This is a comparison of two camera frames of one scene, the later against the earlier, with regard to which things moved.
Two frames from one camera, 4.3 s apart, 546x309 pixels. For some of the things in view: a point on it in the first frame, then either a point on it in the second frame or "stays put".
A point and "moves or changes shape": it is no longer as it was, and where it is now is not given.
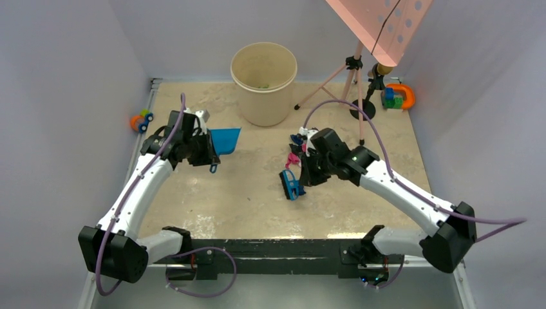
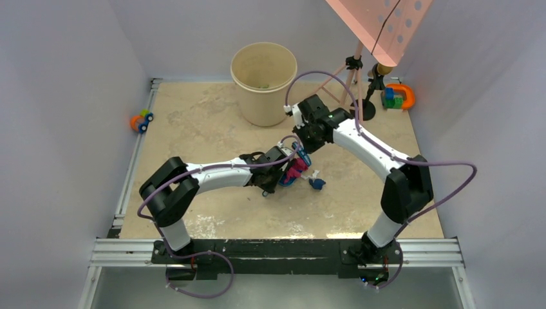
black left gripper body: (199, 151) to (270, 183)
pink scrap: (292, 159) moves or changes shape
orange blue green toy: (398, 96) stays put
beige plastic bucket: (264, 73) stays put
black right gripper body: (317, 169) to (308, 137)
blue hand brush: (291, 187) to (304, 155)
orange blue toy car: (140, 121) stays put
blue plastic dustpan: (225, 140) to (281, 181)
